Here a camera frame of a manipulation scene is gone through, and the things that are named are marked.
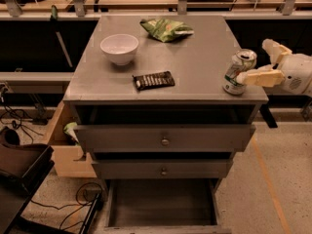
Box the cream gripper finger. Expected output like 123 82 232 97
262 39 293 64
236 65 285 88

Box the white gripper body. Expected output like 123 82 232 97
278 54 312 96

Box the green white 7up can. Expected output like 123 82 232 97
223 49 257 96

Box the white bowl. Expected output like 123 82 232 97
100 34 138 65

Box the dark chocolate bar wrapper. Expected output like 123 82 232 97
133 71 176 91

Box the green chip bag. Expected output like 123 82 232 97
139 19 194 43

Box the grey drawer cabinet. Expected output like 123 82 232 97
64 16 267 234

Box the middle grey drawer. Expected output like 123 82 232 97
92 159 233 179

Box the bottom open grey drawer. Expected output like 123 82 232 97
104 178 232 234

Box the top grey drawer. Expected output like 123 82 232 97
74 125 255 153

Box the green packet in wooden box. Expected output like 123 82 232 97
63 122 79 145

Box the light wooden box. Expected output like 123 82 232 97
43 101 96 177

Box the dark brown tray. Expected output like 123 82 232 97
0 126 55 234

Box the black cable on floor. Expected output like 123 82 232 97
29 181 104 231

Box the green handled tool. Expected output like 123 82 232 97
50 5 73 68

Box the black cable bundle left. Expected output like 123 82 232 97
0 85 44 144

